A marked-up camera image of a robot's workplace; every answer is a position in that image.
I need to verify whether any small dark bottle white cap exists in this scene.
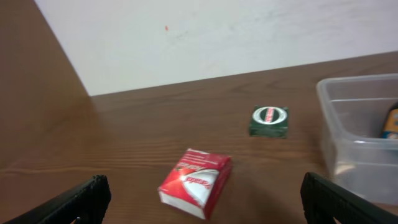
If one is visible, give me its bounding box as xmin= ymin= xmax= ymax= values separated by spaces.
xmin=381 ymin=103 xmax=398 ymax=139

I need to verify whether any clear plastic container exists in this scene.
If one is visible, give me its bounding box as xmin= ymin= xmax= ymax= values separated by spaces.
xmin=317 ymin=73 xmax=397 ymax=205

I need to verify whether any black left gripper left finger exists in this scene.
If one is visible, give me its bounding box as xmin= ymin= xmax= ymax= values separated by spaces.
xmin=6 ymin=175 xmax=111 ymax=224

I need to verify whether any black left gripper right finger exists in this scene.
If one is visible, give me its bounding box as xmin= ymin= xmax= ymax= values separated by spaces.
xmin=300 ymin=172 xmax=397 ymax=224

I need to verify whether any green square box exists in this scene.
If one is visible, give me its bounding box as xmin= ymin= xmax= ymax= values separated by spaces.
xmin=248 ymin=105 xmax=289 ymax=139

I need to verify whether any red Panadol box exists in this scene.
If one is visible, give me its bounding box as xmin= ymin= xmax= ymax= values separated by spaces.
xmin=158 ymin=149 xmax=232 ymax=220

